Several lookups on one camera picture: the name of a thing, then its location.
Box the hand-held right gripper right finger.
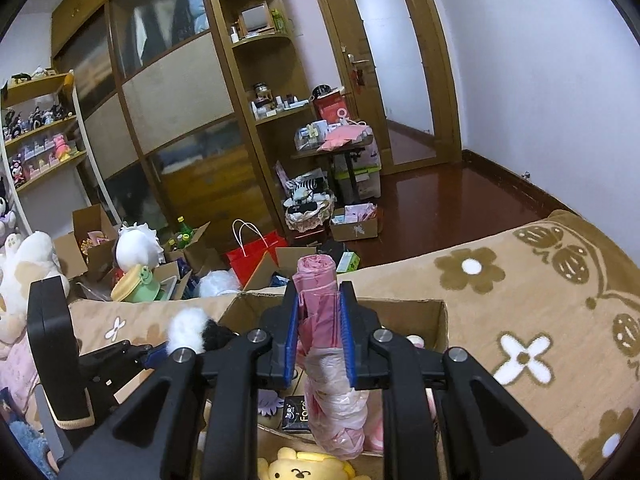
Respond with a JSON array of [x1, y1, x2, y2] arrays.
[[340, 281, 586, 480]]

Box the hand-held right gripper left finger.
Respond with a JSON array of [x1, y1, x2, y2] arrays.
[[60, 281, 302, 480]]

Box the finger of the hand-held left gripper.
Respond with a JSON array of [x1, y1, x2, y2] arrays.
[[79, 341, 172, 402]]

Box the white black fluffy plush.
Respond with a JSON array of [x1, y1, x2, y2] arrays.
[[166, 307, 237, 357]]

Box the pink plastic bag roll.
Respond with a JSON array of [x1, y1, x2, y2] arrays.
[[292, 255, 371, 461]]

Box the black small packet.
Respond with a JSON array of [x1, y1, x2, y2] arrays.
[[281, 395, 312, 434]]

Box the yellow plush toy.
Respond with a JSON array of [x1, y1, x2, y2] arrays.
[[256, 447, 359, 480]]

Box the pink printed cloth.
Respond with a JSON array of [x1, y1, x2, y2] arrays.
[[0, 329, 44, 413]]

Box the green frog toy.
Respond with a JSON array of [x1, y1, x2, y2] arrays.
[[110, 264, 164, 304]]

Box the large white brown plush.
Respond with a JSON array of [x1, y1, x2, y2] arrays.
[[0, 231, 64, 322]]

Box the cardboard box with open flaps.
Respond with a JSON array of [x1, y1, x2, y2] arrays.
[[244, 244, 322, 292]]

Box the large brown cardboard box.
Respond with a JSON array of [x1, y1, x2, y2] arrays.
[[51, 204, 122, 284]]

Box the red paper bag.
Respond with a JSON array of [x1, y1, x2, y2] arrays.
[[225, 219, 292, 289]]

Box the white round plush toy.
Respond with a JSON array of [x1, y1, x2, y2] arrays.
[[115, 221, 167, 272]]

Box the blue fuzzy cloth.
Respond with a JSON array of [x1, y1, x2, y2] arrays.
[[0, 409, 58, 480]]

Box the small cardboard box with packets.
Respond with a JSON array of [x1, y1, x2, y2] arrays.
[[329, 203, 384, 242]]

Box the green bottles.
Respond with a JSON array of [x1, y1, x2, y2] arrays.
[[171, 215, 197, 249]]

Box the woven basket with plush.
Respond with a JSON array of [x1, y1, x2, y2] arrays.
[[281, 170, 337, 234]]

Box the white plastic storage box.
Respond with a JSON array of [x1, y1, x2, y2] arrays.
[[334, 135, 384, 202]]

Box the small cluttered side table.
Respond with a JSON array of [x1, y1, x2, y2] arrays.
[[291, 119, 377, 202]]

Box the wooden figure display shelf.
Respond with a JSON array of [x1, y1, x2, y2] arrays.
[[0, 71, 92, 213]]

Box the red box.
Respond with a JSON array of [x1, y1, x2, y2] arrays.
[[313, 87, 354, 122]]

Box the wooden sliding door wardrobe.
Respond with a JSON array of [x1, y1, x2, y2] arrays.
[[49, 0, 283, 243]]

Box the wooden corner shelf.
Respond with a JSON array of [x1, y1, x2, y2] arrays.
[[206, 0, 328, 228]]

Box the wooden door with glass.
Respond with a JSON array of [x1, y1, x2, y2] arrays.
[[306, 0, 464, 177]]

